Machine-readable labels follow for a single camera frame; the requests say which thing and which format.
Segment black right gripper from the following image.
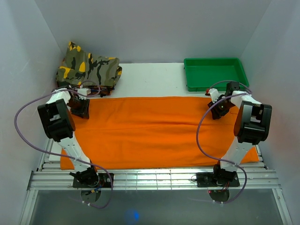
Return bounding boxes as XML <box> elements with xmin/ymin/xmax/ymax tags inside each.
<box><xmin>208</xmin><ymin>97</ymin><xmax>236</xmax><ymax>120</ymax></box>

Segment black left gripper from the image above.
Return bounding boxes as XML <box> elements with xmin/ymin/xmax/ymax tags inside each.
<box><xmin>67</xmin><ymin>97</ymin><xmax>90</xmax><ymax>119</ymax></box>

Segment orange trousers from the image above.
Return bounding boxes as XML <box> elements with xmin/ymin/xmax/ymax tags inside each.
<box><xmin>60</xmin><ymin>96</ymin><xmax>260</xmax><ymax>170</ymax></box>

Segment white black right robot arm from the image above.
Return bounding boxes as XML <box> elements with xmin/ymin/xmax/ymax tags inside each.
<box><xmin>206</xmin><ymin>81</ymin><xmax>272</xmax><ymax>186</ymax></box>

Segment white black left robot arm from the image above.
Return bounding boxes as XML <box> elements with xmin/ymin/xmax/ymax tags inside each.
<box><xmin>37</xmin><ymin>87</ymin><xmax>99</xmax><ymax>188</ymax></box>

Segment stack of folded trousers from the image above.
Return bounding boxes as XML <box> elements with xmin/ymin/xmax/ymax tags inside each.
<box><xmin>56</xmin><ymin>82</ymin><xmax>114</xmax><ymax>98</ymax></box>

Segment camouflage folded trousers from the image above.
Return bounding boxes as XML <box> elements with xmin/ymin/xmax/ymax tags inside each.
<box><xmin>56</xmin><ymin>41</ymin><xmax>122</xmax><ymax>90</ymax></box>

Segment green plastic tray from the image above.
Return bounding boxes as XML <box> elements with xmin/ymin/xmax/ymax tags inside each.
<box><xmin>184</xmin><ymin>58</ymin><xmax>249</xmax><ymax>92</ymax></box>

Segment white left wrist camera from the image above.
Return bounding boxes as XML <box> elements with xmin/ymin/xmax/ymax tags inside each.
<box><xmin>77</xmin><ymin>88</ymin><xmax>91</xmax><ymax>98</ymax></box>

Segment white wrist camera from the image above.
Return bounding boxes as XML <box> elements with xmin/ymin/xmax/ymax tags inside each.
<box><xmin>205</xmin><ymin>88</ymin><xmax>220</xmax><ymax>103</ymax></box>
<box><xmin>77</xmin><ymin>88</ymin><xmax>91</xmax><ymax>98</ymax></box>

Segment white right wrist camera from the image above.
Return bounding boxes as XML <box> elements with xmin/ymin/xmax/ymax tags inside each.
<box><xmin>205</xmin><ymin>88</ymin><xmax>220</xmax><ymax>103</ymax></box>

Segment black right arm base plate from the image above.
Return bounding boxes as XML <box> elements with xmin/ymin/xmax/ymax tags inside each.
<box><xmin>196</xmin><ymin>172</ymin><xmax>240</xmax><ymax>188</ymax></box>

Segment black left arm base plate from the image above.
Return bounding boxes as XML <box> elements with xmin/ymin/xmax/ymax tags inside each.
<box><xmin>72</xmin><ymin>173</ymin><xmax>114</xmax><ymax>188</ymax></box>

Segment aluminium table frame rail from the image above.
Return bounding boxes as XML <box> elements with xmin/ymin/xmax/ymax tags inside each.
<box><xmin>28</xmin><ymin>161</ymin><xmax>281</xmax><ymax>191</ymax></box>

